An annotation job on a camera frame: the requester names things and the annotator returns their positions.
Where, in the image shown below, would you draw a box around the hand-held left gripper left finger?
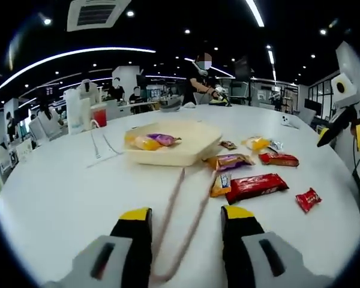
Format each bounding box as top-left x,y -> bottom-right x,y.
43,206 -> 154,288

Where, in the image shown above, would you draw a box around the red drink cup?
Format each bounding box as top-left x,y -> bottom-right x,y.
91,106 -> 108,128

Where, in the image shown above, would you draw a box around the white plastic bag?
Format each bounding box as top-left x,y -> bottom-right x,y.
62,88 -> 85,136

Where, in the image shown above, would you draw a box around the yellow cloth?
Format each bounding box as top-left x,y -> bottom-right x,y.
208,98 -> 233,107

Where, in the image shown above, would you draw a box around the ceiling light strip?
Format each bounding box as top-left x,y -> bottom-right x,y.
245,0 -> 265,28
0,46 -> 157,97

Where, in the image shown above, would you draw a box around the white power strip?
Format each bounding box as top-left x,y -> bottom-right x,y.
89,119 -> 102,160

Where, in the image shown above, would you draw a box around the dark grey bowl-like object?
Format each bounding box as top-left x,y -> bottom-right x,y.
160,95 -> 182,113

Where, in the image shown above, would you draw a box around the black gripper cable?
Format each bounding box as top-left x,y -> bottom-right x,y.
351,131 -> 360,217

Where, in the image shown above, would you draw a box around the purple food packet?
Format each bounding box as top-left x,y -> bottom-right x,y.
146,133 -> 182,147

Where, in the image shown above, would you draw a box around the long red food packet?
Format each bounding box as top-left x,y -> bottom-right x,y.
226,173 -> 290,205
257,152 -> 300,167

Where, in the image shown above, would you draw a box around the pink food tongs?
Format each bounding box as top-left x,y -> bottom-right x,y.
151,167 -> 218,284

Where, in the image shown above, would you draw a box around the black screen on tripod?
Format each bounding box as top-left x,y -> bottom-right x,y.
233,55 -> 256,106

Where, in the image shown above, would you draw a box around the small red food packet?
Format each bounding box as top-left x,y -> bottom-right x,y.
295,187 -> 322,214

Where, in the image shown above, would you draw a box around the yellow cake food packet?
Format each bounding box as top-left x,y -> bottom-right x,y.
241,136 -> 272,151

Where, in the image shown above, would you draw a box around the white smartphone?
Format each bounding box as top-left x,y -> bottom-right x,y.
281,115 -> 301,130

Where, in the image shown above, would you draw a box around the round ceiling spotlights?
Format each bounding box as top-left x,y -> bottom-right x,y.
43,10 -> 328,91

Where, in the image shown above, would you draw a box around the ceiling air conditioner vent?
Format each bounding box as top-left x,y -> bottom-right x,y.
67,0 -> 132,32

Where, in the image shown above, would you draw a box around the white paper cup stack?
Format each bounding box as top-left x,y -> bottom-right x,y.
80,97 -> 92,131

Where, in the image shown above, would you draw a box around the orange bread food packet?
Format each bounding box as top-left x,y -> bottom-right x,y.
124,134 -> 163,151

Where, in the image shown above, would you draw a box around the brown purple-label food packet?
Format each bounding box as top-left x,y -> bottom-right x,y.
202,153 -> 256,172

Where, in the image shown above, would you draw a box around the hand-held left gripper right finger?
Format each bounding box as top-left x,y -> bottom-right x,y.
220,205 -> 332,288

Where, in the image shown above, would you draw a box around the beige hexagonal container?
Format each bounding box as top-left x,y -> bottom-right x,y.
121,119 -> 223,166

